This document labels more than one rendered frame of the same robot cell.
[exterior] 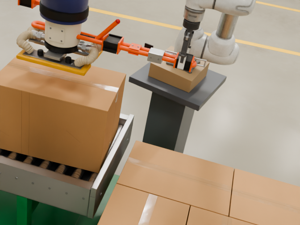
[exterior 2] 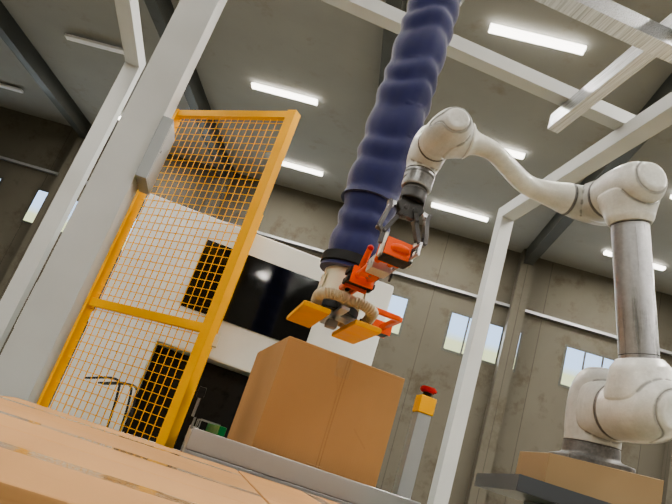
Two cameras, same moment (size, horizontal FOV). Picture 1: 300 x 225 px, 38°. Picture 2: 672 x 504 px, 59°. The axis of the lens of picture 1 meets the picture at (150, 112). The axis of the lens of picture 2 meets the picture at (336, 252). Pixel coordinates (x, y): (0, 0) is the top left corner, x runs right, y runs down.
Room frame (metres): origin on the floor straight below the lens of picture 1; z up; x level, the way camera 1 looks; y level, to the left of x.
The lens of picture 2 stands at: (1.28, -1.58, 0.63)
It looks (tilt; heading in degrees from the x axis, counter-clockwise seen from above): 19 degrees up; 75
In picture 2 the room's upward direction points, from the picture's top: 19 degrees clockwise
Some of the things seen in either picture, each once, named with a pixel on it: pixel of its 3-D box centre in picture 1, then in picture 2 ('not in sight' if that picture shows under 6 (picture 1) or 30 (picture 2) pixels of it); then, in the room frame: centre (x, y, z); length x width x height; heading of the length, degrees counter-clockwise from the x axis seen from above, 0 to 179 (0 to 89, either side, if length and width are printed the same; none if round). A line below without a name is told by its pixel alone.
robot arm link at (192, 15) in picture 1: (193, 13); (417, 182); (1.85, -0.10, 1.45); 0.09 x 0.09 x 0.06
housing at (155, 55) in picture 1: (156, 55); (379, 266); (1.86, 0.02, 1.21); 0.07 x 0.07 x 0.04; 84
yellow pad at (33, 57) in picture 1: (54, 58); (308, 311); (1.81, 0.50, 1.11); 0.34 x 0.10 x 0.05; 84
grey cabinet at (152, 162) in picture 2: not in sight; (156, 156); (1.06, 1.00, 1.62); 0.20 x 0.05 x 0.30; 83
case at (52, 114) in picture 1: (60, 109); (305, 418); (1.93, 0.48, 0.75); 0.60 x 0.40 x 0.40; 86
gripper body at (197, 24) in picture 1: (190, 28); (410, 204); (1.85, -0.10, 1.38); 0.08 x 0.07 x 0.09; 173
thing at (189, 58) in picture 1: (184, 62); (393, 252); (1.84, -0.11, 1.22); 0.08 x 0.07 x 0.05; 84
